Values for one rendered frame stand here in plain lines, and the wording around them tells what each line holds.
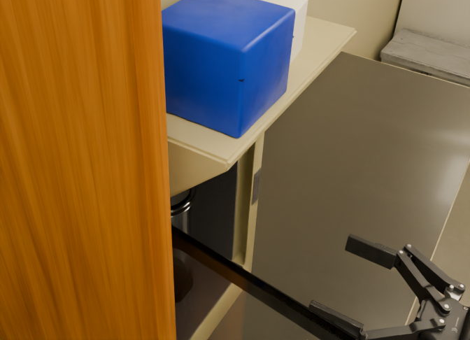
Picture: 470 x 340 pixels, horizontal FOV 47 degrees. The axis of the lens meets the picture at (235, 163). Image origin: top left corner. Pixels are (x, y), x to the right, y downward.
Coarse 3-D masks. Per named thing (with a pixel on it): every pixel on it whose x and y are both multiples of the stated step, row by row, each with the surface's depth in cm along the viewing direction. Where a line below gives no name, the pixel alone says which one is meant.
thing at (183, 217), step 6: (192, 192) 83; (186, 198) 82; (192, 198) 82; (180, 204) 80; (186, 204) 81; (174, 210) 80; (186, 210) 81; (174, 216) 82; (180, 216) 82; (186, 216) 84; (174, 222) 82; (180, 222) 83; (186, 222) 85; (180, 228) 84; (186, 228) 85
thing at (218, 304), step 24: (192, 240) 55; (192, 264) 56; (216, 264) 54; (192, 288) 59; (216, 288) 56; (240, 288) 53; (264, 288) 51; (192, 312) 62; (216, 312) 58; (240, 312) 55; (264, 312) 52; (288, 312) 50; (192, 336) 65; (216, 336) 61; (240, 336) 58; (264, 336) 55; (288, 336) 52; (312, 336) 49; (336, 336) 47
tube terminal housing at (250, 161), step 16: (176, 0) 51; (256, 144) 84; (240, 160) 88; (256, 160) 86; (240, 176) 90; (240, 192) 93; (240, 208) 96; (256, 208) 95; (240, 224) 99; (240, 240) 102; (240, 256) 103
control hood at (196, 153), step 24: (312, 24) 68; (336, 24) 68; (312, 48) 63; (336, 48) 64; (312, 72) 59; (288, 96) 55; (168, 120) 50; (264, 120) 51; (168, 144) 49; (192, 144) 48; (216, 144) 48; (240, 144) 48; (192, 168) 49; (216, 168) 47
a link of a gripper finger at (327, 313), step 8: (312, 304) 68; (320, 304) 68; (320, 312) 68; (328, 312) 67; (336, 312) 67; (336, 320) 67; (344, 320) 66; (352, 320) 66; (352, 328) 66; (360, 328) 65
